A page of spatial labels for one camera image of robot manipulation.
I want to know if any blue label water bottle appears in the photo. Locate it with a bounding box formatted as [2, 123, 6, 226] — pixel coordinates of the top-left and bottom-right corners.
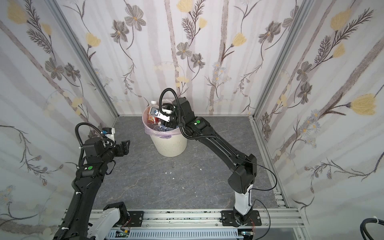
[153, 125, 175, 132]

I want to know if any white green label bottle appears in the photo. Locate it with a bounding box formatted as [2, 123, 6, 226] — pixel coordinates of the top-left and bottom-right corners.
[150, 101, 159, 109]

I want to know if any red yellow drink bottle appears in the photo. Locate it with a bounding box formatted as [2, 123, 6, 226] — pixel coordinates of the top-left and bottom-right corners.
[147, 114, 161, 124]

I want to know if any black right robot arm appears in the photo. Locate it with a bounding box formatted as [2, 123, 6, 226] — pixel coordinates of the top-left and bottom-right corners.
[155, 88, 257, 227]

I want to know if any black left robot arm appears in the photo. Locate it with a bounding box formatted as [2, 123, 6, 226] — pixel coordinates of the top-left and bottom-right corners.
[54, 122, 131, 240]

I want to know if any pink bin liner bag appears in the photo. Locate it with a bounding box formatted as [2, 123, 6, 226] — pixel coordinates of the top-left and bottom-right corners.
[142, 101, 181, 139]

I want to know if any cream plastic waste bin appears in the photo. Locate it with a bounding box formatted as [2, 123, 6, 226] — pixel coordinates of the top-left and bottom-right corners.
[148, 134, 187, 157]

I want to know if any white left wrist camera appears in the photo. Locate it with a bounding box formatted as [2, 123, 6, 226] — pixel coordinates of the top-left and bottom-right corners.
[102, 128, 116, 142]

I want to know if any white slotted cable duct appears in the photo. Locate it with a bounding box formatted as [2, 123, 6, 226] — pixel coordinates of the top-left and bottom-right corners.
[105, 229, 244, 240]

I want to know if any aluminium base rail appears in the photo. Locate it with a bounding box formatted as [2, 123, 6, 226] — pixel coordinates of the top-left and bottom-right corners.
[56, 208, 310, 240]

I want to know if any black cable bottom right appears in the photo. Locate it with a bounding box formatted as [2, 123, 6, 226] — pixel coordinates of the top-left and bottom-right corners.
[359, 216, 384, 240]

